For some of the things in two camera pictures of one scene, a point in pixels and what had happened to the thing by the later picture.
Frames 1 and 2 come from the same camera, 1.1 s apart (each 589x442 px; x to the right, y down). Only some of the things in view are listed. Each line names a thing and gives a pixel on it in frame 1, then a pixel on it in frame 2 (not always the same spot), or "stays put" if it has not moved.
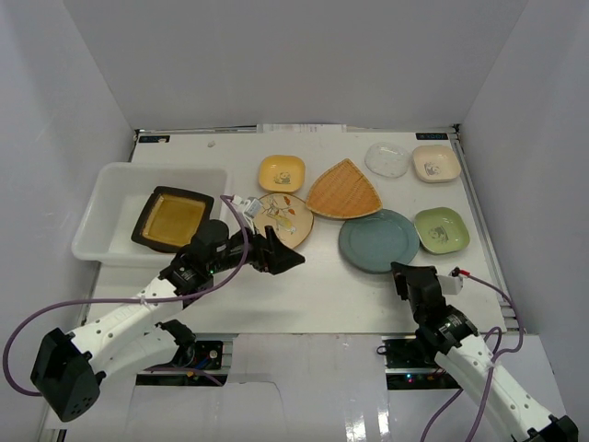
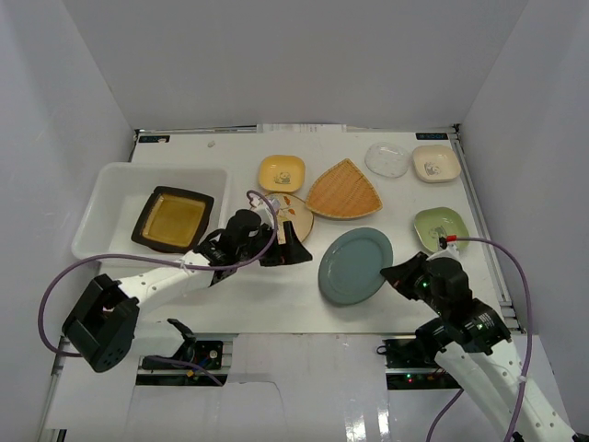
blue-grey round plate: x=370 y=244 → x=350 y=268
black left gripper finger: x=272 y=239 → x=290 y=233
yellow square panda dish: x=282 y=173 stays put
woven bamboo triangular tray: x=342 y=191 stays put
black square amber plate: x=171 y=219 stays put
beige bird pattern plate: x=288 y=215 stays put
